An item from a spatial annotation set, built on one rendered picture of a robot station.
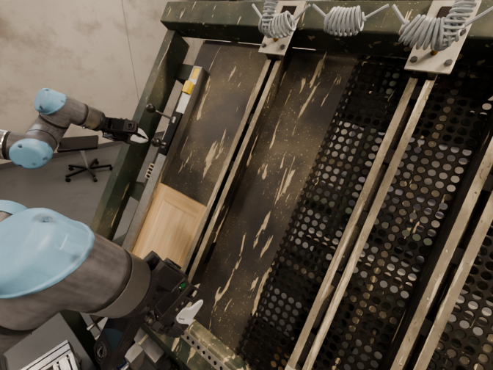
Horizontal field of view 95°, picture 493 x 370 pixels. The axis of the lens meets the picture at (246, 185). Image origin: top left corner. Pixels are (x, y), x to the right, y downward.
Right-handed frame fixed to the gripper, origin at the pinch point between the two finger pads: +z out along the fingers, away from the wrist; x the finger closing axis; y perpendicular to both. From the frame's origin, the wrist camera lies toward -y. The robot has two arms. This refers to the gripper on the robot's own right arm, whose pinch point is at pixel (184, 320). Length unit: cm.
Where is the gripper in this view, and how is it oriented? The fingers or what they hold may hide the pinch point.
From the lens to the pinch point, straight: 53.8
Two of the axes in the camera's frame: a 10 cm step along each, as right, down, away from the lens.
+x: -7.2, -4.2, 5.6
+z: 2.5, 5.9, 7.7
